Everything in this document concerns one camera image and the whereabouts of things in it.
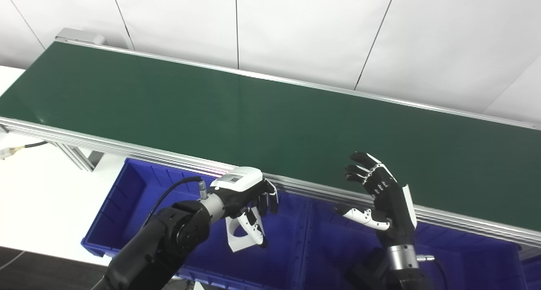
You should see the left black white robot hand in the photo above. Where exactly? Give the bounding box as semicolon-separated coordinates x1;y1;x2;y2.
210;167;279;248

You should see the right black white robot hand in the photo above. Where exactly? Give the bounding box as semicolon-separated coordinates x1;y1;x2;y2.
335;151;418;248

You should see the white block with round hole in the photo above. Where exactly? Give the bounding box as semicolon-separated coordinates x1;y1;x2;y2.
226;208;266;252

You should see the green conveyor belt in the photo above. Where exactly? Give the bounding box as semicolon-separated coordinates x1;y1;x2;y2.
0;38;541;248
0;42;541;231

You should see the blue plastic bin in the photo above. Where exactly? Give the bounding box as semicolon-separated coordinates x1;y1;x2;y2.
302;195;529;290
521;254;541;290
81;158;313;290

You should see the aluminium conveyor leg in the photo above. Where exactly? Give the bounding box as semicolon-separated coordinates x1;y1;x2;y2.
0;125;104;172

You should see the grey conveyor motor box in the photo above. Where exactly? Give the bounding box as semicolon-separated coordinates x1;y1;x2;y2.
55;27;106;45

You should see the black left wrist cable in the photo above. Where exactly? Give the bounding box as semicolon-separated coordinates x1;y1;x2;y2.
142;176;208;229

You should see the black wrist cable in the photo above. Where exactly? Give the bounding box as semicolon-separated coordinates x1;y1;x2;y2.
416;255;448;290
142;176;208;229

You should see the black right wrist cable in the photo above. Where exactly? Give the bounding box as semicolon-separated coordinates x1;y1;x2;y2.
416;255;448;290

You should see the black cable with yellow plug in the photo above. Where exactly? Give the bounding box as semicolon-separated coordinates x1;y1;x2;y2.
0;141;48;160

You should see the white floor cable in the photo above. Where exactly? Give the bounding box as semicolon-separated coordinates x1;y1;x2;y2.
0;251;26;270

